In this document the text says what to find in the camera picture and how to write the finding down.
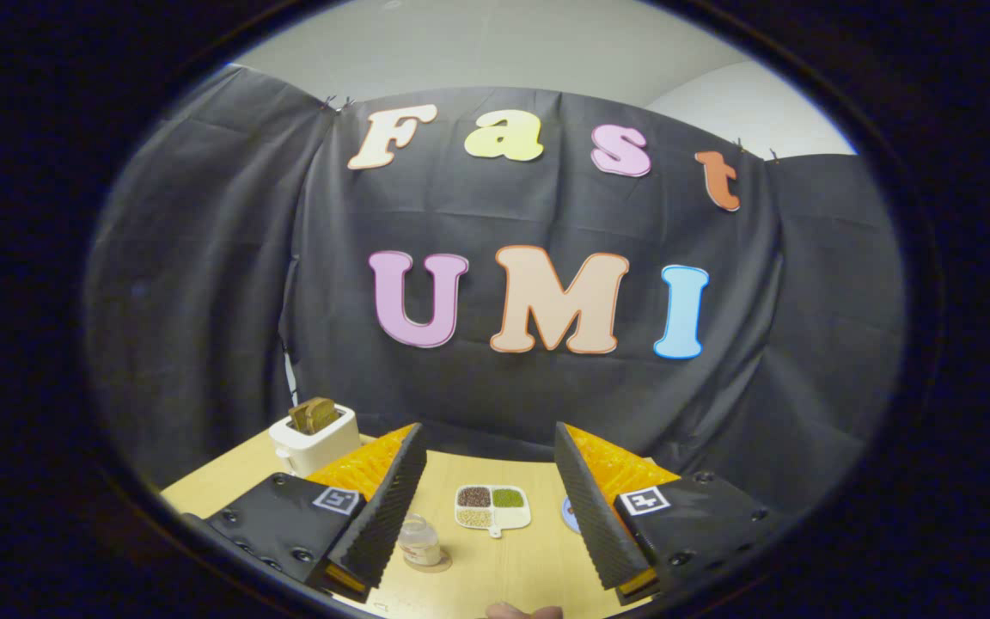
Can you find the clear glass cup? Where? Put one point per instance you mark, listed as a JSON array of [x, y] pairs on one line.
[[419, 542]]

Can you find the round cork coaster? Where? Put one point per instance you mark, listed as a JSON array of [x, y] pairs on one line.
[[444, 563]]

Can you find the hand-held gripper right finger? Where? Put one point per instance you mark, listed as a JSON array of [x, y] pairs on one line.
[[589, 507]]

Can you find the black backdrop cloth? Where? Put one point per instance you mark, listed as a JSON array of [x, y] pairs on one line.
[[504, 215]]

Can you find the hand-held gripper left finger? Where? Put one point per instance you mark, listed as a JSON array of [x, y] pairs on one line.
[[392, 499]]

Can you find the brown bread slice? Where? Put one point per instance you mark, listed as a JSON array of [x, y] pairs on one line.
[[326, 412], [303, 419]]

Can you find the round blue coaster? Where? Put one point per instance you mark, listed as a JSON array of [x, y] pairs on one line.
[[568, 516]]

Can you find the wooden table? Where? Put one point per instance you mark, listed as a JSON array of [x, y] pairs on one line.
[[504, 567]]

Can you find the white toaster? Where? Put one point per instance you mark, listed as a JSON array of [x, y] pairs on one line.
[[310, 447]]

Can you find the white divided grain dish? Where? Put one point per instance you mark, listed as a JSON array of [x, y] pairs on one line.
[[492, 507]]

